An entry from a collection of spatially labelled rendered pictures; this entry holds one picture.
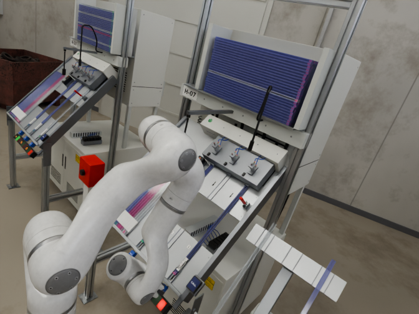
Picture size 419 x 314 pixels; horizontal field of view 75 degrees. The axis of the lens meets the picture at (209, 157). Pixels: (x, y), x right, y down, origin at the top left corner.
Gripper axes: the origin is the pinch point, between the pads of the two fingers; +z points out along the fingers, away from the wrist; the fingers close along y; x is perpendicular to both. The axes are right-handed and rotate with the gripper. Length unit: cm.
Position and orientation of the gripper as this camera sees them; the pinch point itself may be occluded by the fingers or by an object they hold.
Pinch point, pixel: (159, 286)
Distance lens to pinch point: 120.1
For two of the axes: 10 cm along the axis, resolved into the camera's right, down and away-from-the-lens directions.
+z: 2.6, 5.7, 7.8
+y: 7.2, 4.2, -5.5
